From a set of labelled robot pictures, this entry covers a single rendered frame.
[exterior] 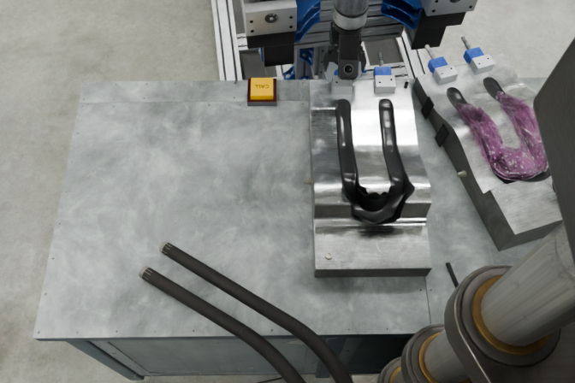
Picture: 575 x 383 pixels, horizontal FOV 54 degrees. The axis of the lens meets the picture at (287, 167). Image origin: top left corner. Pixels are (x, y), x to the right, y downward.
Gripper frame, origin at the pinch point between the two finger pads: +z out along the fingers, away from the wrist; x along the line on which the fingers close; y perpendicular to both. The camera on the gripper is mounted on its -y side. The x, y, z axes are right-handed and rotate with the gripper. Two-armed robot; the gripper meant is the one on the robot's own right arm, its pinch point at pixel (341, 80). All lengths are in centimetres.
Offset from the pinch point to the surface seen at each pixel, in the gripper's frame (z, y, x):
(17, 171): 91, 24, 125
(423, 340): -38, -72, -4
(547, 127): -91, -72, 1
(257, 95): 7.5, 1.1, 22.0
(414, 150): 2.4, -19.4, -16.6
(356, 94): 2.1, -2.7, -3.7
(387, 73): 0.7, 2.9, -11.9
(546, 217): 0, -38, -43
